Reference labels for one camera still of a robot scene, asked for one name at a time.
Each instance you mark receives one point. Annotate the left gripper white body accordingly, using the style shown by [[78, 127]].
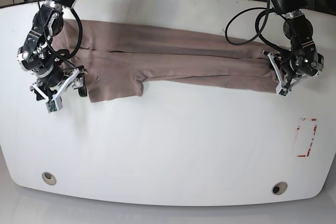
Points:
[[291, 78]]

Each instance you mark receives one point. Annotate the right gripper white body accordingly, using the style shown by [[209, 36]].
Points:
[[57, 79]]

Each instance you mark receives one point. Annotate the mauve T-shirt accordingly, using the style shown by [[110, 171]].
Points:
[[120, 58]]

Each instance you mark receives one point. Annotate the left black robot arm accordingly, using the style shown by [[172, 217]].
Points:
[[302, 59]]

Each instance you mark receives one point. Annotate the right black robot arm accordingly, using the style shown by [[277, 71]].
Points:
[[38, 56]]

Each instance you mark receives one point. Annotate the red tape rectangle marking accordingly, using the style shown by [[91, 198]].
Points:
[[305, 134]]

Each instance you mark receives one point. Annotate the left grey table grommet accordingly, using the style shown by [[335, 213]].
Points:
[[49, 178]]

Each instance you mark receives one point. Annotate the grey table grommet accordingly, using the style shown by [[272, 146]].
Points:
[[279, 188], [49, 178]]

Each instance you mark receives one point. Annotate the right grey table grommet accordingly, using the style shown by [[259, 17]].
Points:
[[279, 188]]

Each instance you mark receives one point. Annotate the left wrist green camera board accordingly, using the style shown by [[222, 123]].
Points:
[[283, 92]]

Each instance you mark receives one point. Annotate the wrist green camera board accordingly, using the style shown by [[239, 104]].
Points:
[[54, 105], [283, 92]]

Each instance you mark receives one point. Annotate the right wrist green camera board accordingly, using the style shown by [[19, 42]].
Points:
[[54, 105]]

